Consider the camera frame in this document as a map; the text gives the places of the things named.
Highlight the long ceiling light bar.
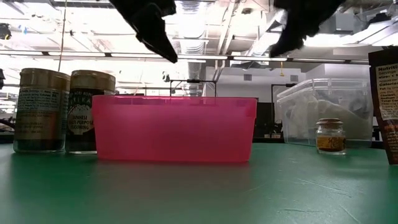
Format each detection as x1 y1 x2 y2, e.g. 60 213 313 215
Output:
0 49 370 64

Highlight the gold-lid spice jar pale label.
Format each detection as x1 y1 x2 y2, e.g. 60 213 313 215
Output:
12 67 72 154

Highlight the black metal stand frame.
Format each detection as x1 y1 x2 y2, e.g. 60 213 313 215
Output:
169 78 218 98

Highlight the gold-lid furikake seasoning jar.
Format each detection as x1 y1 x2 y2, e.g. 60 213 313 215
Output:
65 69 116 155

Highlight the pink plastic bin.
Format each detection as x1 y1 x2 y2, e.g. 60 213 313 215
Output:
91 95 258 164

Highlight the silver corrugated ventilation duct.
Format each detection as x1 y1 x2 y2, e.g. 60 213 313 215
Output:
172 0 208 97

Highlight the small cork-lid spice jar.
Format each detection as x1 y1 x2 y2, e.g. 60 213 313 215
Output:
315 118 347 156

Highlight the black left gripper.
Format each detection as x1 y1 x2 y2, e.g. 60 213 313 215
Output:
108 0 179 64

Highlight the black hanging ceiling device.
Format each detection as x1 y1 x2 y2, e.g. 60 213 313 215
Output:
0 22 13 41

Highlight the brown spice pouch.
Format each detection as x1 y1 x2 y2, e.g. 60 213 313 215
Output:
368 47 398 166

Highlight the grey cloth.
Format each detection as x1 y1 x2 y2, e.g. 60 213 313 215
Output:
286 94 373 141

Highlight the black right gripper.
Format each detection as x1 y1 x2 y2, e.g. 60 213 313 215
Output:
269 0 346 59

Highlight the clear plastic storage container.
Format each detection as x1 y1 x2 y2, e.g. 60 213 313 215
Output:
275 77 374 149

